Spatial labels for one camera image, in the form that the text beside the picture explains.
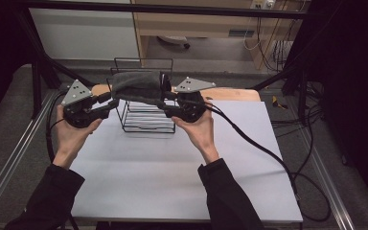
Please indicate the yellow black tape strip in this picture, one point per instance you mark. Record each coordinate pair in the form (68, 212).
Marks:
(278, 103)

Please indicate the dark grey towel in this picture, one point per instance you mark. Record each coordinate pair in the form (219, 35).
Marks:
(137, 87)

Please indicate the white cabinet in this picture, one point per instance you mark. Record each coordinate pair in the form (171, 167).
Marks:
(83, 35)

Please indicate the aluminium floor rail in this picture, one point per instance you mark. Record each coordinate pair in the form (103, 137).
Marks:
(329, 185)
(16, 156)

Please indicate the white power strip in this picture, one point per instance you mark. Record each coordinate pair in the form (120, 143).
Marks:
(263, 4)

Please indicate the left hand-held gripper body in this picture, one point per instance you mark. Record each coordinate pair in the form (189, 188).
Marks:
(80, 113)

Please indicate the person's right hand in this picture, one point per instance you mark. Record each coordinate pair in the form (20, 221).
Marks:
(201, 134)

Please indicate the person's left hand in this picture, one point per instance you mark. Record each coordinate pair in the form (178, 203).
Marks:
(70, 140)

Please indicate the black metal frame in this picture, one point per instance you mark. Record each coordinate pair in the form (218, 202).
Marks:
(159, 8)

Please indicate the light wooden desk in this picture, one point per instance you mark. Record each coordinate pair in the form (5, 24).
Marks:
(198, 27)

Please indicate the office chair base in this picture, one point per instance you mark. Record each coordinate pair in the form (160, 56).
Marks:
(174, 40)

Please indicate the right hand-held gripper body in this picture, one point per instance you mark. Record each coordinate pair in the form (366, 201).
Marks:
(190, 107)

